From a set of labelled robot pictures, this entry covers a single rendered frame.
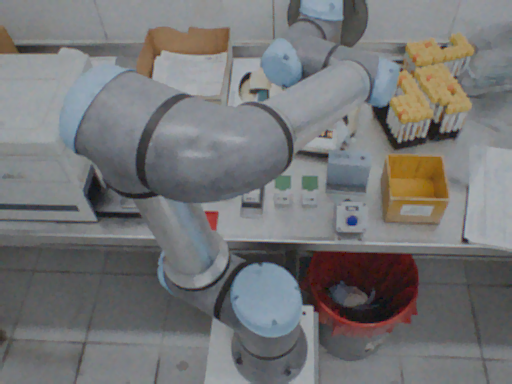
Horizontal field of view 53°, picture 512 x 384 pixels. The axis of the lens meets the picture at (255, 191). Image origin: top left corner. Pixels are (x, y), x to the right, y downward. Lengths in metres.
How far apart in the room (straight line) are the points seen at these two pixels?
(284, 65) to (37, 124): 0.54
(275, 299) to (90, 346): 1.39
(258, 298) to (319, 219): 0.44
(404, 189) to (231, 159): 0.85
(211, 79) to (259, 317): 0.84
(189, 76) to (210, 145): 1.01
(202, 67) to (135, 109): 1.00
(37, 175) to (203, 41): 0.64
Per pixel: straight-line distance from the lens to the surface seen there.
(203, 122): 0.53
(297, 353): 1.00
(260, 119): 0.56
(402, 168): 1.31
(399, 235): 1.26
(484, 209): 1.34
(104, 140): 0.57
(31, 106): 1.20
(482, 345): 2.17
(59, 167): 1.17
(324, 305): 1.62
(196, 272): 0.86
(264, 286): 0.87
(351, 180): 1.28
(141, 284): 2.22
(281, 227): 1.24
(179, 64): 1.57
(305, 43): 0.88
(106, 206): 1.30
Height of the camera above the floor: 1.92
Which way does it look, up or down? 54 degrees down
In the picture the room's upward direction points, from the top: 4 degrees counter-clockwise
